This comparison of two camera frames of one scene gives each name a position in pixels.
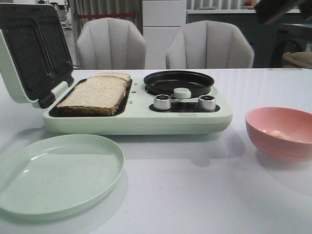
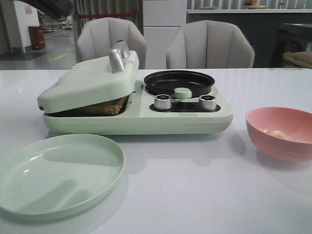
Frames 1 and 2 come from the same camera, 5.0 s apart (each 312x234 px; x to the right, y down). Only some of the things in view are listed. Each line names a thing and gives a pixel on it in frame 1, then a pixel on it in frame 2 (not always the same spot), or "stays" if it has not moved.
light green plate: [45, 176] stays
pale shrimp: [280, 135] stays
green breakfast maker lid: [35, 56] to [108, 77]
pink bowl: [284, 134] stays
